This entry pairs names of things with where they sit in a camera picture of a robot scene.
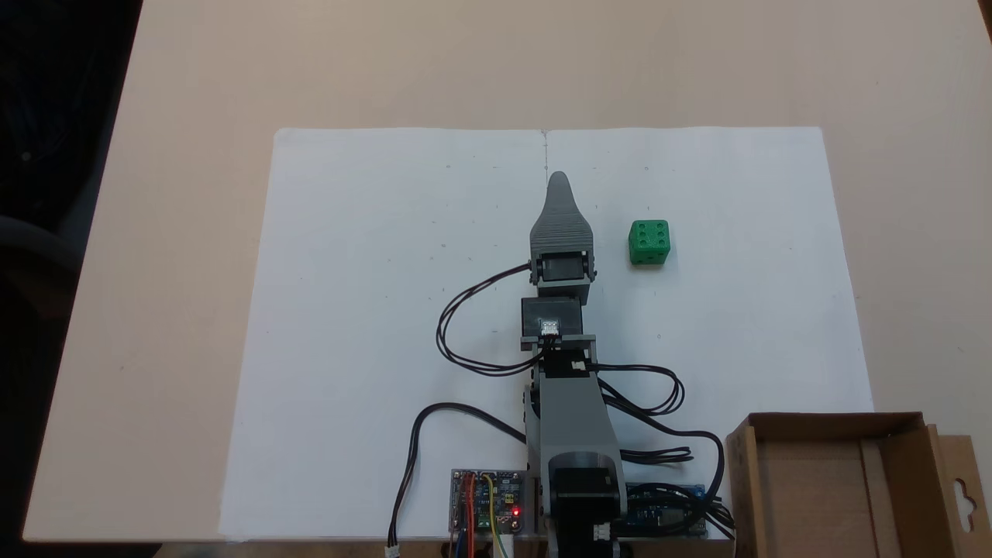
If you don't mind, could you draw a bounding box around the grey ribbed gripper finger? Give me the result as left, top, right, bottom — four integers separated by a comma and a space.
529, 171, 596, 253

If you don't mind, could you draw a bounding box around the green die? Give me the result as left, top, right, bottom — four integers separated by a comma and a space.
628, 219, 671, 267

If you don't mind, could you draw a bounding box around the white paper sheet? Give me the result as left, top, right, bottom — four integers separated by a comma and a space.
219, 126, 875, 542

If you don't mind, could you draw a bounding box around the blue circuit board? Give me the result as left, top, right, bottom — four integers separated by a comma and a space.
624, 482, 711, 537

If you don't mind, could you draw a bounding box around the brown cardboard box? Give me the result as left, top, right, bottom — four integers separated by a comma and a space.
725, 412, 982, 558

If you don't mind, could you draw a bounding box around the black looped wrist cable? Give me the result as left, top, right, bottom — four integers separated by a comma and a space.
436, 263, 543, 378

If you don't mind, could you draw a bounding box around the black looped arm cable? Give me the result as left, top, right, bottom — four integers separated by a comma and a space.
593, 363, 734, 537

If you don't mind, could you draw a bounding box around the long black cable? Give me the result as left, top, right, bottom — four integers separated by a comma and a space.
385, 401, 532, 557

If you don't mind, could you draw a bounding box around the circuit board with coloured wires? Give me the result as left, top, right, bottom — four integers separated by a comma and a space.
450, 468, 529, 539

